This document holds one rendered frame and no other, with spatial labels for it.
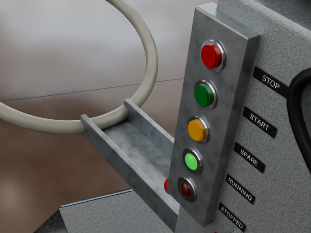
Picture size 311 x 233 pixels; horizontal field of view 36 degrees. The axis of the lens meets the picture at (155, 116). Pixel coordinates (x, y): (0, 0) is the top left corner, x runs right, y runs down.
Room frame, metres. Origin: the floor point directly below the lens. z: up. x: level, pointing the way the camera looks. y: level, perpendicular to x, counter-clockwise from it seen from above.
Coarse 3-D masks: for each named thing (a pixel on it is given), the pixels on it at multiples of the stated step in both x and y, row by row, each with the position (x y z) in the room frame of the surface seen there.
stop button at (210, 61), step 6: (204, 48) 0.45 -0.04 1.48; (210, 48) 0.44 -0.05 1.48; (216, 48) 0.44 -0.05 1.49; (204, 54) 0.45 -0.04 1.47; (210, 54) 0.44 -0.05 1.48; (216, 54) 0.44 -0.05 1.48; (204, 60) 0.45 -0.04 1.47; (210, 60) 0.44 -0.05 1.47; (216, 60) 0.44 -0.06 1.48; (210, 66) 0.44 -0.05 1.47; (216, 66) 0.44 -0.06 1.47
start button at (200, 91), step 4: (196, 88) 0.45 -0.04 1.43; (200, 88) 0.45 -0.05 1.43; (204, 88) 0.45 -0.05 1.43; (196, 92) 0.45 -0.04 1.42; (200, 92) 0.45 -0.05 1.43; (204, 92) 0.44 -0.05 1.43; (208, 92) 0.44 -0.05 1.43; (196, 96) 0.45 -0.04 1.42; (200, 96) 0.44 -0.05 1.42; (204, 96) 0.44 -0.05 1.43; (208, 96) 0.44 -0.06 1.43; (196, 100) 0.45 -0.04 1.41; (200, 100) 0.44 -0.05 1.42; (204, 100) 0.44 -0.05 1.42; (208, 100) 0.44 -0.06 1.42; (200, 104) 0.44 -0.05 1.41; (204, 104) 0.44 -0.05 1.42; (208, 104) 0.44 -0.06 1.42
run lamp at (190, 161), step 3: (189, 153) 0.45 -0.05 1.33; (186, 156) 0.45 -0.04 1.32; (189, 156) 0.45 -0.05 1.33; (192, 156) 0.45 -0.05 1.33; (186, 159) 0.45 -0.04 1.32; (189, 159) 0.45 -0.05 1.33; (192, 159) 0.44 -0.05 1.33; (195, 159) 0.44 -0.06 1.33; (186, 162) 0.45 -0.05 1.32; (189, 162) 0.44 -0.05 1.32; (192, 162) 0.44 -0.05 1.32; (195, 162) 0.44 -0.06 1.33; (189, 165) 0.44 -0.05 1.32; (192, 165) 0.44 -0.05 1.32; (195, 165) 0.44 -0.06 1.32; (192, 168) 0.44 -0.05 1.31; (195, 168) 0.44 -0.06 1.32
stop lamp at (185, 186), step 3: (183, 183) 0.45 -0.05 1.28; (180, 186) 0.45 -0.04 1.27; (183, 186) 0.45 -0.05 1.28; (186, 186) 0.45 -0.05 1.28; (180, 189) 0.45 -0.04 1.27; (183, 189) 0.45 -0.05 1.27; (186, 189) 0.44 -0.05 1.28; (189, 189) 0.44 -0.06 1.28; (183, 192) 0.44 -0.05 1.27; (186, 192) 0.44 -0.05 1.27; (189, 192) 0.44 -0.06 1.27; (186, 195) 0.44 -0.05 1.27; (189, 195) 0.44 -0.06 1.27
